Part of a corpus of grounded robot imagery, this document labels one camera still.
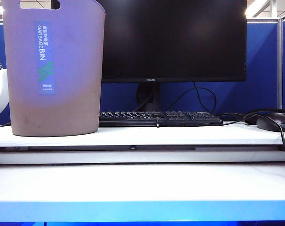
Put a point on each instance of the black computer keyboard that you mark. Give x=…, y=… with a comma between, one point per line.
x=133, y=117

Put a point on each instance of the black computer monitor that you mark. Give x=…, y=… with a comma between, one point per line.
x=175, y=42

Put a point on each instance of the grey plastic garbage bin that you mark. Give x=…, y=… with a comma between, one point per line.
x=69, y=70

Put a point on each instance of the wide blue partition panel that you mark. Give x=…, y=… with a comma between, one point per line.
x=260, y=58

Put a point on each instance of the black dome-shaped device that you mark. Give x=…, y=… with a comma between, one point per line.
x=274, y=122

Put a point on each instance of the long ceiling light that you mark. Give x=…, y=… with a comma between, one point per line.
x=256, y=8

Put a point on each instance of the grey metal desk rail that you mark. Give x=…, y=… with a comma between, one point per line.
x=109, y=147

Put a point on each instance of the grey partition post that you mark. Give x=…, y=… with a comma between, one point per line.
x=280, y=70

